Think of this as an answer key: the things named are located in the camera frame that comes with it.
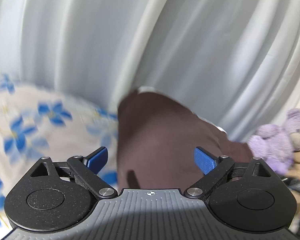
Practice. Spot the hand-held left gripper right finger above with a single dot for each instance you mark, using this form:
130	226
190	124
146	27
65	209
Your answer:
205	161

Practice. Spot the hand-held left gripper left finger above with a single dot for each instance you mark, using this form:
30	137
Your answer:
97	159

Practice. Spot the dark brown garment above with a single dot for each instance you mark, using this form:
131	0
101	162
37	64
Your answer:
160	140

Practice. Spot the blue floral bed sheet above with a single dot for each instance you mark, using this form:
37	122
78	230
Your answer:
40	130

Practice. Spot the purple plush teddy bear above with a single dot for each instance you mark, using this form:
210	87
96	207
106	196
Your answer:
275	142

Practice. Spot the white curtain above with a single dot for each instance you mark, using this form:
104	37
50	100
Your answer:
115	35

